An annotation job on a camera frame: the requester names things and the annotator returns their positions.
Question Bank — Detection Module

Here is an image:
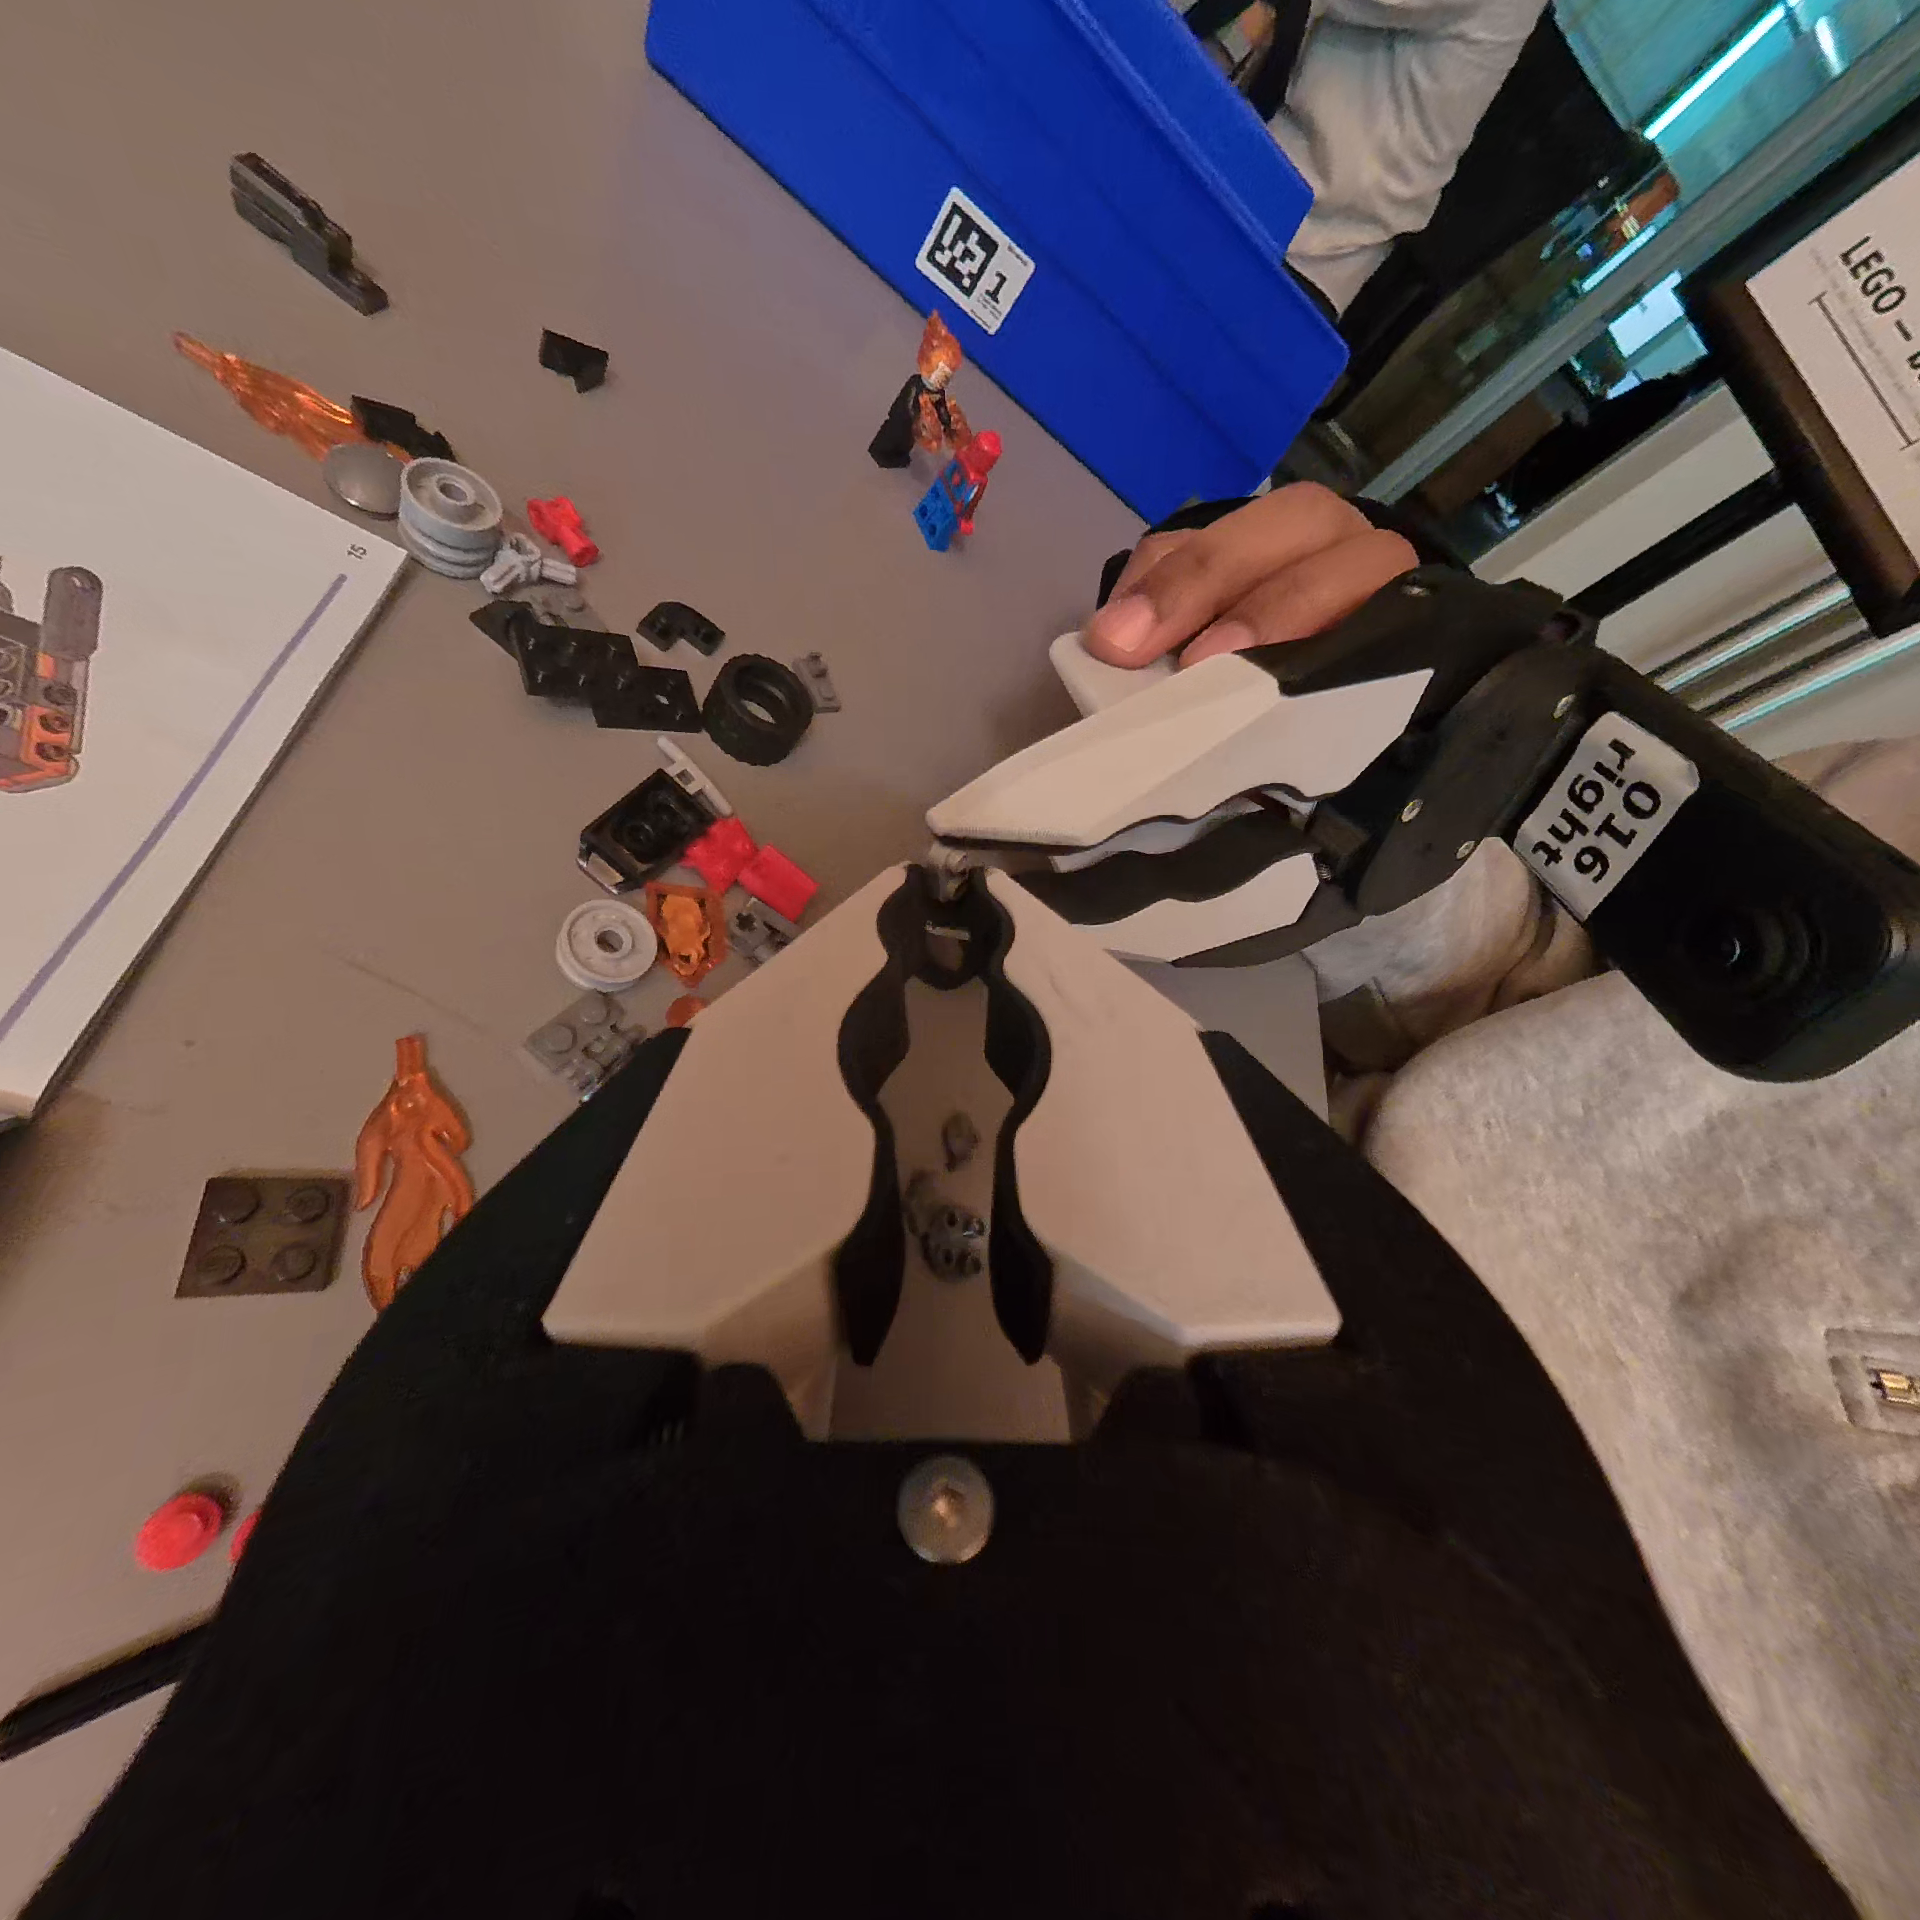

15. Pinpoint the lego instruction booklet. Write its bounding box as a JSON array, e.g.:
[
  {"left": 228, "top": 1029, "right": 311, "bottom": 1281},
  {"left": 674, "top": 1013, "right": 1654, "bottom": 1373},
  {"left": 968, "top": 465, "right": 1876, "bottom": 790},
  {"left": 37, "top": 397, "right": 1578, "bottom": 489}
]
[{"left": 0, "top": 347, "right": 408, "bottom": 1120}]

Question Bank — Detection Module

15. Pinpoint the person's right forearm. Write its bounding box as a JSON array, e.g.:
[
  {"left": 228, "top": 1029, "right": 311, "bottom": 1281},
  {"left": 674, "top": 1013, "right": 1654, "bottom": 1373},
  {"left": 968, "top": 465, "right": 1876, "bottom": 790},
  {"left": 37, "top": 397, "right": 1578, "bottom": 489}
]
[{"left": 1318, "top": 862, "right": 1599, "bottom": 1073}]

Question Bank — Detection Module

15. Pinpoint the blue plastic bin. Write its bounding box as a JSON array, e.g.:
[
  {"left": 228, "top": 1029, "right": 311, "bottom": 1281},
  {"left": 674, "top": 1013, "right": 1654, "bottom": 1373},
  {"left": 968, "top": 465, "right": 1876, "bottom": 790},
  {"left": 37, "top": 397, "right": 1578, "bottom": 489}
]
[{"left": 645, "top": 0, "right": 1354, "bottom": 528}]

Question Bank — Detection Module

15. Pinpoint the flame head lego minifigure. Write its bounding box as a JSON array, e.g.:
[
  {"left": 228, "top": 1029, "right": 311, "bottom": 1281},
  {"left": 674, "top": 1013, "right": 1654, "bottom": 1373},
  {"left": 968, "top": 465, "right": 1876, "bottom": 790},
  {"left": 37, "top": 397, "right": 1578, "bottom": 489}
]
[{"left": 867, "top": 307, "right": 963, "bottom": 471}]

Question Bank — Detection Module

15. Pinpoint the black square lego plate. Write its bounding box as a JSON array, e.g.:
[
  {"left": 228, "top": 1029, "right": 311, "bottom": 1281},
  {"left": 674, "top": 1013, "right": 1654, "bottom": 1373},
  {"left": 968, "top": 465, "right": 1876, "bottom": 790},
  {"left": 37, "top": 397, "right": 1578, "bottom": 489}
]
[{"left": 175, "top": 1173, "right": 356, "bottom": 1300}]

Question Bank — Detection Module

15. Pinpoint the orange transparent lego flame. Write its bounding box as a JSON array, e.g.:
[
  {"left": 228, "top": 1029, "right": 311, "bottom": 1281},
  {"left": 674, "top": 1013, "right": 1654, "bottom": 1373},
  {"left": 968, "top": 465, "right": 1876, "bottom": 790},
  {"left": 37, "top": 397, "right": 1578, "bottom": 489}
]
[
  {"left": 351, "top": 1032, "right": 480, "bottom": 1310},
  {"left": 168, "top": 329, "right": 368, "bottom": 454}
]

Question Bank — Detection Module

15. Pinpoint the grey lego wheel hub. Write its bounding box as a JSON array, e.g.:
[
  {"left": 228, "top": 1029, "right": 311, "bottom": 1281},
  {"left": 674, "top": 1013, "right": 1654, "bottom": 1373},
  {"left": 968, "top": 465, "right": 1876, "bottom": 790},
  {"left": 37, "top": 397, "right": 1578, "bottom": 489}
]
[
  {"left": 396, "top": 454, "right": 508, "bottom": 581},
  {"left": 556, "top": 897, "right": 660, "bottom": 991}
]

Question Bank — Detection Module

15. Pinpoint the framed sign with marker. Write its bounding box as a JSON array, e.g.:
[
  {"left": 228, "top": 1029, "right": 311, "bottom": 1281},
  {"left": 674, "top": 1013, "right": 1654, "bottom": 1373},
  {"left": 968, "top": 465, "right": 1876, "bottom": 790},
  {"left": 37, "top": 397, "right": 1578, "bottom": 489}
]
[{"left": 1679, "top": 157, "right": 1920, "bottom": 639}]

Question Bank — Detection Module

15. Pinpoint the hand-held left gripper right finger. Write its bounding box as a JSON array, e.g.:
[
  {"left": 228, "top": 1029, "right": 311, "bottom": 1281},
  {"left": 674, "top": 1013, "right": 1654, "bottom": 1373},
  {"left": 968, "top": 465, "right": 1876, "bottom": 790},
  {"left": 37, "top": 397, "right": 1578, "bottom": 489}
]
[{"left": 960, "top": 864, "right": 1341, "bottom": 1440}]

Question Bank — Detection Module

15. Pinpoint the person's right hand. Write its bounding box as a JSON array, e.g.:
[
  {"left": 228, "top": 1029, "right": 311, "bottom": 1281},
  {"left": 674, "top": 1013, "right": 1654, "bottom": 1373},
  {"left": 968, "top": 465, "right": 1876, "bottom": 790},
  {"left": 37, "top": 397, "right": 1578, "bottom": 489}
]
[{"left": 1084, "top": 481, "right": 1423, "bottom": 670}]

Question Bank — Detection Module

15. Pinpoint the black hollow lego brick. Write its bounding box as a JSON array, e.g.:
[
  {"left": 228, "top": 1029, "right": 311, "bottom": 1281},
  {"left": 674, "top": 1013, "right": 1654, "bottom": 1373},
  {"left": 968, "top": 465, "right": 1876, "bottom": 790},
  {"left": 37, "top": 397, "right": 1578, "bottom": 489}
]
[{"left": 576, "top": 769, "right": 724, "bottom": 897}]

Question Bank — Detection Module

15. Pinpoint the black long lego technic piece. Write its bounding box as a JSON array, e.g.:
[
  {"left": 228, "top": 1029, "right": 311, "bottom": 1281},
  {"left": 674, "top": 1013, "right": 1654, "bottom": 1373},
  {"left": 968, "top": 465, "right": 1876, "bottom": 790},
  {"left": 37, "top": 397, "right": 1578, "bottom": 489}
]
[{"left": 228, "top": 151, "right": 392, "bottom": 318}]

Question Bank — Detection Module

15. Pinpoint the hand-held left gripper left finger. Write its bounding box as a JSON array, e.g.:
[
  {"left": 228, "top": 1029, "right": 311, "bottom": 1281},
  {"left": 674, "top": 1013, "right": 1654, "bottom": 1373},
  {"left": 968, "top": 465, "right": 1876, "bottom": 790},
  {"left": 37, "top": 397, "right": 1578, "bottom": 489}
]
[{"left": 544, "top": 864, "right": 920, "bottom": 1440}]

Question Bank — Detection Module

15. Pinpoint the orange transparent lego skull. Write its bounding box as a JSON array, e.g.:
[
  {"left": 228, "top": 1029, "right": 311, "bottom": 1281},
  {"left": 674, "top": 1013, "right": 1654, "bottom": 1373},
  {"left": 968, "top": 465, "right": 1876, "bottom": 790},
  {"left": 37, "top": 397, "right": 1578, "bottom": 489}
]
[{"left": 645, "top": 883, "right": 732, "bottom": 987}]

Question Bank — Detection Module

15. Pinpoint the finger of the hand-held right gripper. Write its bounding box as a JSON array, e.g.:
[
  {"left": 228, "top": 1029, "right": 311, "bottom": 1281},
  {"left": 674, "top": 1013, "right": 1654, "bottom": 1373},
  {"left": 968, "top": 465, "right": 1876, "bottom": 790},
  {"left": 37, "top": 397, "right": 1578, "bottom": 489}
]
[
  {"left": 1036, "top": 815, "right": 1347, "bottom": 969},
  {"left": 927, "top": 656, "right": 1440, "bottom": 875}
]

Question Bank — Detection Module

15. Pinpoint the grey small lego plate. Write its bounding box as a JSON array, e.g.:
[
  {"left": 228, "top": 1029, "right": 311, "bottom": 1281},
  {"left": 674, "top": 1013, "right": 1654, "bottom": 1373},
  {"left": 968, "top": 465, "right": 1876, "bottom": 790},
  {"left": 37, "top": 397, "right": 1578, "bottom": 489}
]
[{"left": 524, "top": 990, "right": 648, "bottom": 1085}]

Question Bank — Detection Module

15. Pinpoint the red blue lego minifigure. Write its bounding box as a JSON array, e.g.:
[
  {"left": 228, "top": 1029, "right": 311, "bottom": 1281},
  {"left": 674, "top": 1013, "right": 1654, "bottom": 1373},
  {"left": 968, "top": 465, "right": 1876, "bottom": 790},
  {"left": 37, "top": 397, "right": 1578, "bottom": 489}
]
[{"left": 911, "top": 430, "right": 1003, "bottom": 552}]

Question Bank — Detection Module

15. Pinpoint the black lego rod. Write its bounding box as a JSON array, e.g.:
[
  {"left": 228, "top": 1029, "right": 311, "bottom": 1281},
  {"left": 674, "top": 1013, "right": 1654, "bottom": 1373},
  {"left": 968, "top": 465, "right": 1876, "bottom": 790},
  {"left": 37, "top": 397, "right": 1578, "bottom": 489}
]
[{"left": 0, "top": 1623, "right": 207, "bottom": 1760}]

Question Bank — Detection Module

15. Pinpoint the black wide lego tire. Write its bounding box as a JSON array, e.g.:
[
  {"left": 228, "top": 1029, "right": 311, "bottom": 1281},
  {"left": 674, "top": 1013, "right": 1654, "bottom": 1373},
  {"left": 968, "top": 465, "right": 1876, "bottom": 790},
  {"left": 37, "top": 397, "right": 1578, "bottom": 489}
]
[{"left": 699, "top": 652, "right": 819, "bottom": 768}]

